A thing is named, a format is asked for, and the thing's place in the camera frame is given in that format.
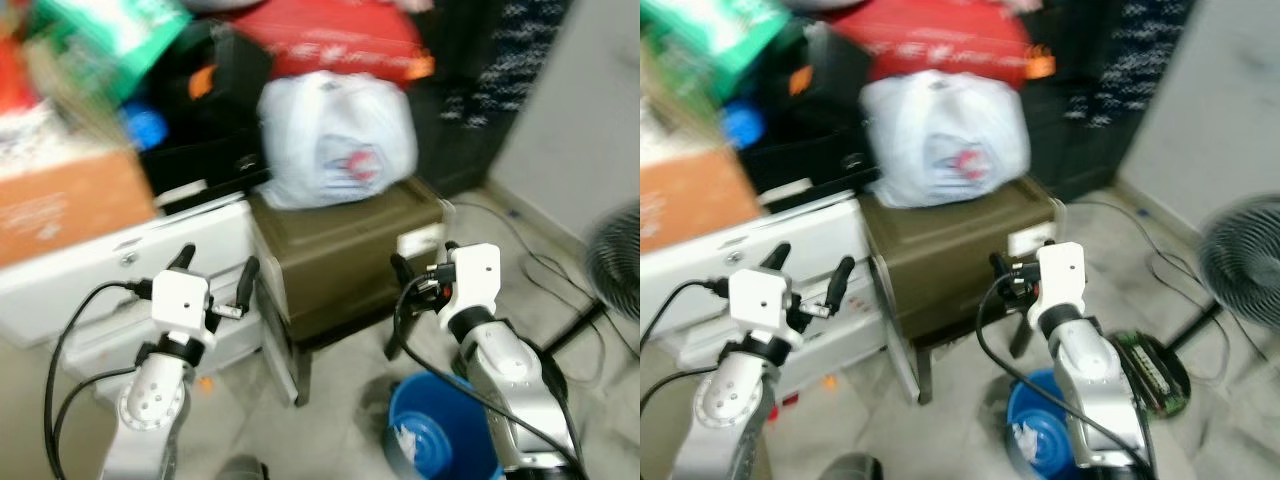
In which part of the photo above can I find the black case with orange tag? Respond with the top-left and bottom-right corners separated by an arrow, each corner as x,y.
130,25 -> 273,211
740,25 -> 881,201

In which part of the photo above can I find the blue plastic bucket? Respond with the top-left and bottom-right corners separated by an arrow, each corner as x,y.
1005,368 -> 1086,480
385,372 -> 501,480

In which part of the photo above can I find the white printed plastic bag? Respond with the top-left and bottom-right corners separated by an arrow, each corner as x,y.
860,70 -> 1033,209
258,70 -> 419,211

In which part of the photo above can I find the olive brown cabinet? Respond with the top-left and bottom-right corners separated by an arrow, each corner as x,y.
862,180 -> 1066,351
248,178 -> 456,346

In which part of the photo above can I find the blue round cap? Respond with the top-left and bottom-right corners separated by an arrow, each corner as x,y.
120,100 -> 169,151
720,100 -> 766,151

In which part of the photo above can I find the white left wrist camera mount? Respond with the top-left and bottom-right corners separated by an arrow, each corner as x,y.
728,267 -> 796,341
150,268 -> 211,341

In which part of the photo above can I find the red bag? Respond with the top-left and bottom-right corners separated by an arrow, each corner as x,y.
830,0 -> 1056,86
232,0 -> 436,86

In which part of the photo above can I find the brown cardboard box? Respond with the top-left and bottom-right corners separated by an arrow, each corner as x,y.
0,148 -> 159,269
640,148 -> 766,253

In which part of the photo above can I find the green striped black object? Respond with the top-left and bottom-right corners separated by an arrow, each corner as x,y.
1110,328 -> 1193,419

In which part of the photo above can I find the black left wrist camera cable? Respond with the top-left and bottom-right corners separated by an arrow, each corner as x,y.
640,278 -> 731,351
42,280 -> 153,480

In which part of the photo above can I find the green and white box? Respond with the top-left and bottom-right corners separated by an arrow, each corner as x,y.
30,0 -> 191,106
640,0 -> 791,101

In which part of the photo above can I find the white drawer unit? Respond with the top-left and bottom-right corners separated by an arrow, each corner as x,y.
640,190 -> 931,406
0,192 -> 301,406

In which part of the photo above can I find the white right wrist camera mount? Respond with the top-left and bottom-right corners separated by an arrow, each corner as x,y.
1035,242 -> 1087,313
447,243 -> 501,316

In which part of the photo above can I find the black floor fan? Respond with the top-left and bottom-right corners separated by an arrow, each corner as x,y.
540,203 -> 641,358
1150,195 -> 1280,353

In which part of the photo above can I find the white tissue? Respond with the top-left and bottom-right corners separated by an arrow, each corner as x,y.
392,424 -> 421,467
1012,420 -> 1041,463

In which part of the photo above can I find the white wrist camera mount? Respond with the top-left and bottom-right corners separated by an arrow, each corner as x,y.
728,267 -> 796,341
150,268 -> 211,341
447,243 -> 501,316
1035,242 -> 1087,313

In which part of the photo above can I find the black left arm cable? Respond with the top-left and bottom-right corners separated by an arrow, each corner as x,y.
640,365 -> 716,411
50,365 -> 141,476

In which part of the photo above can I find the black white-patterned cloth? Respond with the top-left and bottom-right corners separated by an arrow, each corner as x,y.
405,0 -> 581,196
1030,0 -> 1196,201

